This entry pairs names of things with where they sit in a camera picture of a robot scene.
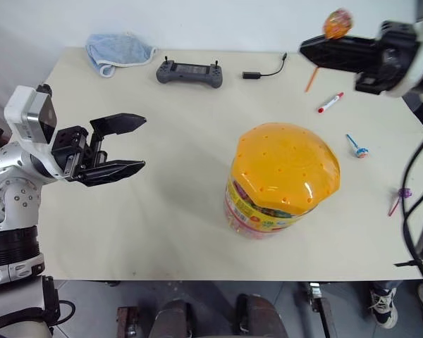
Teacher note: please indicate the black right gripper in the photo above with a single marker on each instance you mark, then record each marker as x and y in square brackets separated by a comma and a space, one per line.
[391, 60]

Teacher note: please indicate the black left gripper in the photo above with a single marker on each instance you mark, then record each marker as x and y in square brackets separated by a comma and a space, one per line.
[68, 146]

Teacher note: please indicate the orange lollipop with orange stick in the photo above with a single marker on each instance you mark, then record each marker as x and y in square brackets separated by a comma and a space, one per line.
[338, 23]

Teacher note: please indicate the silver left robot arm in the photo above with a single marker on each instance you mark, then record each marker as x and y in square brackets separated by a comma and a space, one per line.
[14, 197]

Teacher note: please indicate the orange perforated jar lid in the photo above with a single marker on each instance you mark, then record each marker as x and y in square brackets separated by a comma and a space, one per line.
[285, 162]

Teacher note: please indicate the clear plastic lollipop jar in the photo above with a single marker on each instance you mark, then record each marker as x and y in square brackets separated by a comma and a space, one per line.
[254, 211]

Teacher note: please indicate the red and white marker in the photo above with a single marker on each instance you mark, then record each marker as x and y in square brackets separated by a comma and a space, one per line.
[329, 103]

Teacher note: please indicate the light blue cloth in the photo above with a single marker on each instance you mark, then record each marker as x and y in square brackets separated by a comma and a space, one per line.
[120, 51]

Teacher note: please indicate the blue lollipop with blue stick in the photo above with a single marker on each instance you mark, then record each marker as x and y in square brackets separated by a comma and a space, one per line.
[361, 150]

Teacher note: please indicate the grey handheld remote controller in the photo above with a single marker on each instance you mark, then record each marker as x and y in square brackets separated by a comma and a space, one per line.
[189, 73]

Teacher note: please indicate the purple lollipop with pink stick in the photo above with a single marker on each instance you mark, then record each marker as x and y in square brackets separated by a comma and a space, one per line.
[404, 193]

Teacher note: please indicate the rusty metal table foot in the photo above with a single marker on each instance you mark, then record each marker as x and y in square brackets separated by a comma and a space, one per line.
[127, 322]

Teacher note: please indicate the dark rounded shape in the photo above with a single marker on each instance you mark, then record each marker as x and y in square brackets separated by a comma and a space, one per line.
[171, 318]
[261, 317]

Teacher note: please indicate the metal table leg with caster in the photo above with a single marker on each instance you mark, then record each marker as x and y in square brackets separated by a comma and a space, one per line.
[320, 306]

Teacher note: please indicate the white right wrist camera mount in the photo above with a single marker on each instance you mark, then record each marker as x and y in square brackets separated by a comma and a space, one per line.
[420, 67]

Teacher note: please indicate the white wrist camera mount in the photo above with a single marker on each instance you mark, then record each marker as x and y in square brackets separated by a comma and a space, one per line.
[420, 67]
[18, 105]

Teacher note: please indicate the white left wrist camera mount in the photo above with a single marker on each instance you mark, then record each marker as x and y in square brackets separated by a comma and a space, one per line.
[18, 105]

